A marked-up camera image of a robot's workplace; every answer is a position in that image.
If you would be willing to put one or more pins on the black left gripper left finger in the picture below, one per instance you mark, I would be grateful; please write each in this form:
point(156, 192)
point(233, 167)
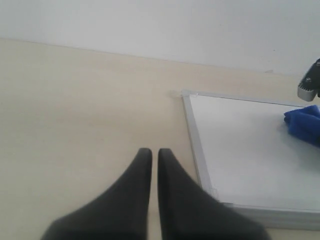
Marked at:
point(119, 213)

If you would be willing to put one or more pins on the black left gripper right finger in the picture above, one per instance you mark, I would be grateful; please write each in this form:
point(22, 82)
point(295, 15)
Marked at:
point(187, 212)

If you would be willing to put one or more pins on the blue cloth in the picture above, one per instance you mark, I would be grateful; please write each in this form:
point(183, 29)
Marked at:
point(304, 124)

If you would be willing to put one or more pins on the white aluminium-framed whiteboard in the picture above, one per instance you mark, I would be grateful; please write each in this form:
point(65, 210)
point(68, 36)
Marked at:
point(246, 159)

